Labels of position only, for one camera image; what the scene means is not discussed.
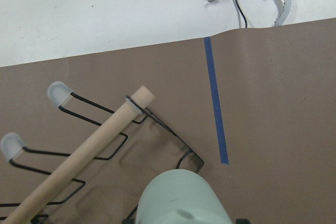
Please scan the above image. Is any black wire cup rack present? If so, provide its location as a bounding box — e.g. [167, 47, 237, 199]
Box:
[0, 81, 205, 224]

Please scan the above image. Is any black cable on table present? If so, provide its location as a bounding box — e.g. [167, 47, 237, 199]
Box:
[219, 0, 248, 29]

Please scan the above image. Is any long blue tape strip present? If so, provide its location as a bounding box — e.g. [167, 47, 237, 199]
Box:
[204, 37, 229, 165]

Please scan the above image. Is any wooden dowel rod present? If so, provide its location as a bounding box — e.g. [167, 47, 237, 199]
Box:
[4, 86, 155, 223]

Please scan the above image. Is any brown paper table cover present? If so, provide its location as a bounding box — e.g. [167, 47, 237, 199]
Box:
[1, 19, 335, 223]

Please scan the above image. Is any pale green plastic cup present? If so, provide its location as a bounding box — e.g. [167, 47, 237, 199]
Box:
[135, 169, 232, 223]

